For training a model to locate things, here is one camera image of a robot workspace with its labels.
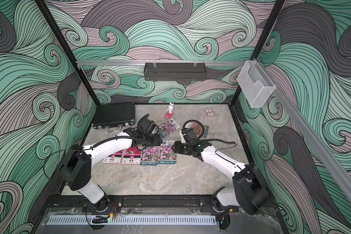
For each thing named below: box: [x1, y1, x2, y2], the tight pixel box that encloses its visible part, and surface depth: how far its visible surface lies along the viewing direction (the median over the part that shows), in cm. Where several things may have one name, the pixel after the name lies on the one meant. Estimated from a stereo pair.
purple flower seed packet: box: [158, 117, 181, 138], surface depth 109 cm
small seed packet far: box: [203, 107, 216, 119], surface depth 116 cm
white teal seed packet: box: [158, 140, 177, 165], surface depth 92 cm
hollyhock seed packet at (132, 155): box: [121, 144, 142, 165], surface depth 92 cm
